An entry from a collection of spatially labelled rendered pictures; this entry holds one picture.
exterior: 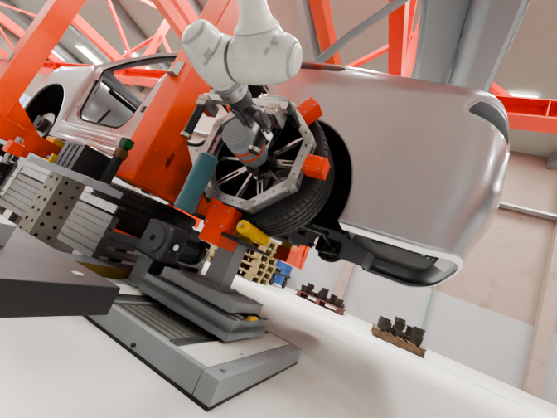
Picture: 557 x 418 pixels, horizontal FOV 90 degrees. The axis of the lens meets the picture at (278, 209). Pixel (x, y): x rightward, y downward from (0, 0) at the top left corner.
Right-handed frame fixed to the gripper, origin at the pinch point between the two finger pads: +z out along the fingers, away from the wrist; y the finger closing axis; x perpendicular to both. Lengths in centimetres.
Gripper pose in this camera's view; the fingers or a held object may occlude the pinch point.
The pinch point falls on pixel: (262, 132)
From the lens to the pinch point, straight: 104.9
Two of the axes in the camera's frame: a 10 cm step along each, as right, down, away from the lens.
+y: 8.6, 2.6, -4.3
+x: 3.8, -9.1, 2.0
